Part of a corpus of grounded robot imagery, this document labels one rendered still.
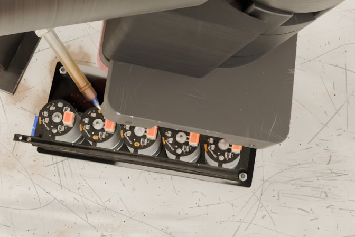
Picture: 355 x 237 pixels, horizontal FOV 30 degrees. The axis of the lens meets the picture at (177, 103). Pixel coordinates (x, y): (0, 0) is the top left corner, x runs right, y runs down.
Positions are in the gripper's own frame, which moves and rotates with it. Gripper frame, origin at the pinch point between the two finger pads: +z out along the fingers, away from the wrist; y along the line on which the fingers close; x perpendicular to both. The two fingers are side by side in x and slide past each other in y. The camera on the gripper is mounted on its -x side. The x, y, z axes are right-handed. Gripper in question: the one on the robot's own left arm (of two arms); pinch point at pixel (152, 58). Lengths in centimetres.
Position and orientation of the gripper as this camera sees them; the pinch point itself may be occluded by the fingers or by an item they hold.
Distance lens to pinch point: 31.9
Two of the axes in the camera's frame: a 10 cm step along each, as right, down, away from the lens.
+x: 9.5, 1.9, 2.5
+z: -2.8, 2.1, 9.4
